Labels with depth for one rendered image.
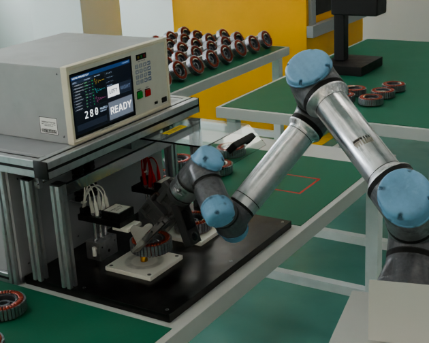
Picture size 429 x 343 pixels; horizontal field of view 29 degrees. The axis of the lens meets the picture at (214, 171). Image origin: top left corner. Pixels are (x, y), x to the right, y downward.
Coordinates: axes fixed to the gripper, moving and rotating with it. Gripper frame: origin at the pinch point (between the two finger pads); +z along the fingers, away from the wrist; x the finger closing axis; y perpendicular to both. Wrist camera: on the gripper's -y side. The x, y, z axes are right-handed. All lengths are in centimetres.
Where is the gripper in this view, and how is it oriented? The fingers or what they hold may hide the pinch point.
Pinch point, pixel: (149, 243)
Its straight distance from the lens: 221.1
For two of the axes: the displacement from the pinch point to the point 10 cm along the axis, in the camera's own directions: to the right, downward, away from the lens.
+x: -5.2, 3.1, -7.9
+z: -5.2, 6.2, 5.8
